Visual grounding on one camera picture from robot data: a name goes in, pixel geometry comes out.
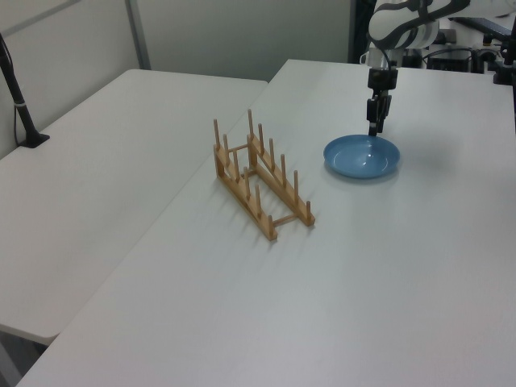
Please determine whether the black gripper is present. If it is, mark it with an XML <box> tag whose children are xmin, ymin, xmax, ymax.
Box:
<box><xmin>365</xmin><ymin>68</ymin><xmax>398</xmax><ymax>138</ymax></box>

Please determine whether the blue round plate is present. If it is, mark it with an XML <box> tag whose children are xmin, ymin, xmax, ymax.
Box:
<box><xmin>322</xmin><ymin>134</ymin><xmax>402</xmax><ymax>181</ymax></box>

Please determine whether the wooden plate rack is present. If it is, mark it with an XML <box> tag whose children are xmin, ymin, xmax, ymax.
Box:
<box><xmin>212</xmin><ymin>108</ymin><xmax>317</xmax><ymax>243</ymax></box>

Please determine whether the black electronics box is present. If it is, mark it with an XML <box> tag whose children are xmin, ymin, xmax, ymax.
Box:
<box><xmin>426</xmin><ymin>48</ymin><xmax>473</xmax><ymax>73</ymax></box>

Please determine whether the black table clamp mount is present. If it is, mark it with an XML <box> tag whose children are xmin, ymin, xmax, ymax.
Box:
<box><xmin>491</xmin><ymin>35</ymin><xmax>516</xmax><ymax>86</ymax></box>

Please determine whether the black slanted rail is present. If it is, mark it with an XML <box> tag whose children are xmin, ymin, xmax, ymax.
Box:
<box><xmin>463</xmin><ymin>16</ymin><xmax>514</xmax><ymax>38</ymax></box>

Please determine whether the thin black pole cable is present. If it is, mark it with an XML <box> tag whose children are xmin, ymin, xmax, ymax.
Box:
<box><xmin>0</xmin><ymin>40</ymin><xmax>22</xmax><ymax>147</ymax></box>

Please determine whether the black camera stand pole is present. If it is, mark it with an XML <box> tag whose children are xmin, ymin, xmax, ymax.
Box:
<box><xmin>0</xmin><ymin>31</ymin><xmax>52</xmax><ymax>151</ymax></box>

